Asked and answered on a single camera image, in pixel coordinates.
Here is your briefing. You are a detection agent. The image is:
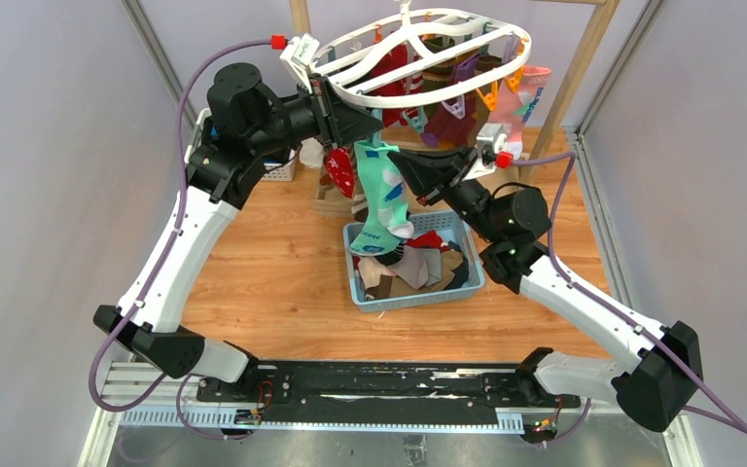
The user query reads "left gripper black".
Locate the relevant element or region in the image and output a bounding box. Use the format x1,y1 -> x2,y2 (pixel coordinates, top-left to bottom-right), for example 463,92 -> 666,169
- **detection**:
248,74 -> 382,156

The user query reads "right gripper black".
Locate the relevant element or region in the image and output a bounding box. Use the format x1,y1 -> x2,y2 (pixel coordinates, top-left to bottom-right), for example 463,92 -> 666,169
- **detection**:
386,144 -> 500,243

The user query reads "red christmas sock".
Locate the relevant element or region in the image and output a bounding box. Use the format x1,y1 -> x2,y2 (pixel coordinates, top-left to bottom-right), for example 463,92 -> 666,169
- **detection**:
325,148 -> 356,198

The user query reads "teal white sock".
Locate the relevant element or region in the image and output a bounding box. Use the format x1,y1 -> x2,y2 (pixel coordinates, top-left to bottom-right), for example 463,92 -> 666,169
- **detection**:
350,141 -> 414,256

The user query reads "white oval clip hanger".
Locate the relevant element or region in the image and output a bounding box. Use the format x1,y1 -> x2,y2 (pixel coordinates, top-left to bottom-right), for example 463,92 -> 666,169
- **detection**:
309,1 -> 533,109

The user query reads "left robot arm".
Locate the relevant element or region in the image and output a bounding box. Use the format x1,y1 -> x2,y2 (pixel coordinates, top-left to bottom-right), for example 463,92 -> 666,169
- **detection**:
93,62 -> 382,402

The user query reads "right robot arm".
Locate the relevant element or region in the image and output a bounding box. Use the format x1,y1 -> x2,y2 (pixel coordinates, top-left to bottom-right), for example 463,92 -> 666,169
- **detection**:
387,148 -> 702,432

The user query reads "maroon purple hanging sock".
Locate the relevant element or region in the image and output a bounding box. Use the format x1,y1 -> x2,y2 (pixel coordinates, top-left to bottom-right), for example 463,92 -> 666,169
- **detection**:
420,91 -> 477,148

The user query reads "red hanging sock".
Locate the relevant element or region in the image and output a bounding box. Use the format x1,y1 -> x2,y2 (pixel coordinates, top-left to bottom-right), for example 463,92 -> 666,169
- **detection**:
370,43 -> 423,126

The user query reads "white hanging sock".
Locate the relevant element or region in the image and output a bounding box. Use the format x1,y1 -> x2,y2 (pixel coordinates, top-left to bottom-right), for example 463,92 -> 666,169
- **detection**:
299,138 -> 324,169

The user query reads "white plastic basket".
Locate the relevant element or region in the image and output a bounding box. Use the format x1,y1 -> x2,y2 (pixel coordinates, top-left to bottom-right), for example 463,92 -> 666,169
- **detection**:
183,108 -> 299,182

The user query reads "olive striped hanging sock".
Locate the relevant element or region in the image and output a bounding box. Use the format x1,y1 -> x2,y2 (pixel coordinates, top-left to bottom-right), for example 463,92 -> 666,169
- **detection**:
420,35 -> 456,93

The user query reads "grey sock in basket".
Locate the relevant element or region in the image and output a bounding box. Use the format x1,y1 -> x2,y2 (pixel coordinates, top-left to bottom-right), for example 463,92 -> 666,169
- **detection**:
356,247 -> 454,301

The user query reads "pink hanging sock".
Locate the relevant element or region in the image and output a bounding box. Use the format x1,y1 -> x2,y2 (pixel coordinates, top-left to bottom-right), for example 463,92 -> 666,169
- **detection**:
488,65 -> 551,160

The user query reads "brown hanging sock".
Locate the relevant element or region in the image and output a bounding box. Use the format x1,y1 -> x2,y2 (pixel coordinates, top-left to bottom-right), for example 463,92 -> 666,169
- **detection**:
472,54 -> 503,136

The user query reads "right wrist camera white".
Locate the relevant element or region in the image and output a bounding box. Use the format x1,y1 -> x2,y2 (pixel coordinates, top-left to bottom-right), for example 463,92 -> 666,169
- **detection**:
462,123 -> 515,180

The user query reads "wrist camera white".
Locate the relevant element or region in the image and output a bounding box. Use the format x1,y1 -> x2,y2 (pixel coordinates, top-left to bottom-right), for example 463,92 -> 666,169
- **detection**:
462,123 -> 515,180
279,33 -> 319,93

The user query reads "wooden hanger rack frame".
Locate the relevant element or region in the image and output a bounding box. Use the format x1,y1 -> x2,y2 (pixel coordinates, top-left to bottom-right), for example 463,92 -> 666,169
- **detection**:
280,1 -> 619,203

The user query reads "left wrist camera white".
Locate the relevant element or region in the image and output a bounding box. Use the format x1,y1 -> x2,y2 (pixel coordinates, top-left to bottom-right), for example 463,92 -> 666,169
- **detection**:
279,33 -> 319,93

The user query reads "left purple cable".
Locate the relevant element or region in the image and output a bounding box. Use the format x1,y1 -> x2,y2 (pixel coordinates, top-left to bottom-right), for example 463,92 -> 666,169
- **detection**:
88,38 -> 285,442

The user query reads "purple cable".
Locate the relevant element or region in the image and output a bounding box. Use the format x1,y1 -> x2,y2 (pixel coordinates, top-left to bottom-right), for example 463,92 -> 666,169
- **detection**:
512,152 -> 747,450
88,38 -> 285,442

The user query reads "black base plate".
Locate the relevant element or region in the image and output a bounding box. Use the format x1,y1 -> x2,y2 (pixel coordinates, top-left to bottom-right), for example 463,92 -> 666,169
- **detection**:
194,360 -> 582,428

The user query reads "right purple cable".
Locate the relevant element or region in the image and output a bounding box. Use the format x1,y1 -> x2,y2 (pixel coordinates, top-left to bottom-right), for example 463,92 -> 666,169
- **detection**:
512,152 -> 747,450

